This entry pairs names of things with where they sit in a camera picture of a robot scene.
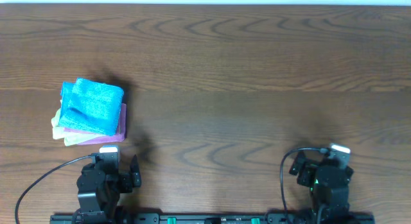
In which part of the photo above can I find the blue microfiber cloth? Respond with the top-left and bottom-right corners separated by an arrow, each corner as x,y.
58,78 -> 124,136

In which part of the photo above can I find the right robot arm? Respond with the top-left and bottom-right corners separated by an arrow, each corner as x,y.
289,149 -> 353,223

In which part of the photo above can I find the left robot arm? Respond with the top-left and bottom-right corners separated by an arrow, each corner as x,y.
76,152 -> 142,223

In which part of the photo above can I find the green folded cloth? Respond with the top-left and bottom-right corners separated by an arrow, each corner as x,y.
51,108 -> 105,146

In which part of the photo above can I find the top purple folded cloth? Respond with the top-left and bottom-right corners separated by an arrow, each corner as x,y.
64,128 -> 103,135

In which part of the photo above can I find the right black cable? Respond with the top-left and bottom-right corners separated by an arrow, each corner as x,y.
279,146 -> 330,224

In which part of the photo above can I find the black cable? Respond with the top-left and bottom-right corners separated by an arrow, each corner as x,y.
14,155 -> 99,224
279,146 -> 330,224

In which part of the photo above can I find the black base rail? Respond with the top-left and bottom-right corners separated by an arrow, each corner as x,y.
49,213 -> 376,224

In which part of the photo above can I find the left black cable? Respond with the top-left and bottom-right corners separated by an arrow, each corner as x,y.
14,155 -> 99,224

